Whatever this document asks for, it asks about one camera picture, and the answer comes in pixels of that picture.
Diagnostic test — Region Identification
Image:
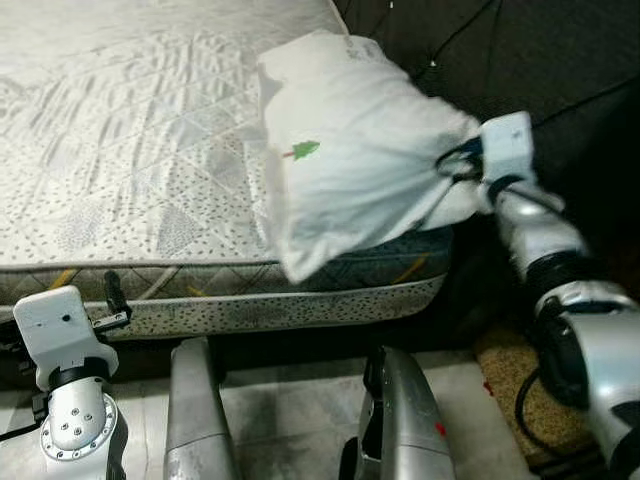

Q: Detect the white pillow with green tree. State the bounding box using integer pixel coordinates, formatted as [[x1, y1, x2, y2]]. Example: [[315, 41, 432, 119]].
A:
[[257, 30, 491, 286]]

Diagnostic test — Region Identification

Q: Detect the dark tufted headboard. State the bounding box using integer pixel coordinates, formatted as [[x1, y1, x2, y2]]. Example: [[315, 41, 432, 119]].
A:
[[333, 0, 640, 351]]

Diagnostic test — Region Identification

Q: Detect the silver left robot leg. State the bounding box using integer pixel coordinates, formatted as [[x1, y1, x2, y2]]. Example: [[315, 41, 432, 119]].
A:
[[163, 338, 241, 480]]

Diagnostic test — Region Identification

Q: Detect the silver robot leg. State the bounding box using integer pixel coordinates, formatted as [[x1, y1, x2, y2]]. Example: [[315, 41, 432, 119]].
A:
[[340, 345, 456, 480], [163, 338, 241, 480]]

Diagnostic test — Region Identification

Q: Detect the white quilted mattress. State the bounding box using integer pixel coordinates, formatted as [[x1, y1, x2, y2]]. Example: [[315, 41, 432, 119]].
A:
[[0, 0, 456, 341]]

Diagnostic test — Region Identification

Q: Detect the brown speckled floor mat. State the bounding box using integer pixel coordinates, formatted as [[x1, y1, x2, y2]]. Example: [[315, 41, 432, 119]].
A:
[[472, 325, 591, 466]]

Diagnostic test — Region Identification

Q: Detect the silver right robot leg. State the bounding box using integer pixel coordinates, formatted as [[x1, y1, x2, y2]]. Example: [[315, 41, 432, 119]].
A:
[[340, 345, 456, 480]]

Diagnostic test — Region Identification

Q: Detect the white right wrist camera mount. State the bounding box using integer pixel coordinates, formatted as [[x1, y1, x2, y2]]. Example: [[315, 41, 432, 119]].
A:
[[480, 112, 538, 186]]

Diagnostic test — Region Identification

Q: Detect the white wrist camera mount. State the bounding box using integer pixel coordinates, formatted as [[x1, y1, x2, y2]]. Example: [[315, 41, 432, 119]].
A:
[[13, 286, 119, 366], [480, 112, 538, 186]]

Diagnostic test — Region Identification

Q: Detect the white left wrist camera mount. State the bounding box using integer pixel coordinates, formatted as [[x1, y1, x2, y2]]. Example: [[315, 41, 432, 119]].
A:
[[13, 286, 119, 366]]

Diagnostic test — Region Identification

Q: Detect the black bed frame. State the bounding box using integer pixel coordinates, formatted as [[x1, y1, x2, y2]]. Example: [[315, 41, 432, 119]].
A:
[[0, 275, 481, 386]]

